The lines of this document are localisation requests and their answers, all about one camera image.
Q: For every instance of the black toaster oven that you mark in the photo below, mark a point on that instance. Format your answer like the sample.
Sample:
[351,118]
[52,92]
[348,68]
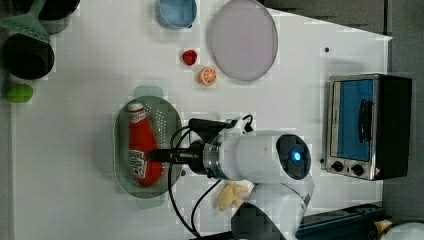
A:
[368,126]

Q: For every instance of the green lime toy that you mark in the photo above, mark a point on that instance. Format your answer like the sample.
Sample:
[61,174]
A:
[20,93]

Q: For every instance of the orange slice toy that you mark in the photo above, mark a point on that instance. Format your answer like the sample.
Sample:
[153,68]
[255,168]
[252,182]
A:
[207,76]

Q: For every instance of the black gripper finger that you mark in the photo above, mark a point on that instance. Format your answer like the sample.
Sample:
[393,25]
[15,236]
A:
[159,155]

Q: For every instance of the red ketchup bottle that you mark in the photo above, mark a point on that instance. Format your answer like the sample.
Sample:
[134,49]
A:
[141,141]

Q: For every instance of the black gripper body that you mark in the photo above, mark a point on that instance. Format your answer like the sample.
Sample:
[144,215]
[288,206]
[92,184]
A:
[195,155]

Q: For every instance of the blue metal frame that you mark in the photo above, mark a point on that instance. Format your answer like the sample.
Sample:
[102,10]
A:
[353,223]

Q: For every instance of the green spatula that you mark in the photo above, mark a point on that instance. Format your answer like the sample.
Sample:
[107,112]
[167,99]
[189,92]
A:
[28,24]

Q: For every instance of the black cylinder container upper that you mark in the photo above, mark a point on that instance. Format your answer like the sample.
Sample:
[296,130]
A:
[55,15]

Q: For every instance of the grey round plate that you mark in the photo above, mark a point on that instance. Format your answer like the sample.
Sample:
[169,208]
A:
[244,39]

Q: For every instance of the blue bowl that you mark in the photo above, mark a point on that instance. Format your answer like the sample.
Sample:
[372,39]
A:
[176,14]

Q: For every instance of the black cylinder container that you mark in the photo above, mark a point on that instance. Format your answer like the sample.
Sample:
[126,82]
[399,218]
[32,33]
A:
[27,58]
[55,15]

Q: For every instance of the black cylinder container lower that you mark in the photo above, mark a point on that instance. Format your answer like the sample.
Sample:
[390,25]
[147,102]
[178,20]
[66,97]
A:
[27,58]

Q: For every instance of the green oval strainer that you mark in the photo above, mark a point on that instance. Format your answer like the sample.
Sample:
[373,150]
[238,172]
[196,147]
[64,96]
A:
[165,123]

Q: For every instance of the red strawberry toy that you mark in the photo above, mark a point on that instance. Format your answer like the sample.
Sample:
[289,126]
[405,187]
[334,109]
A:
[189,57]

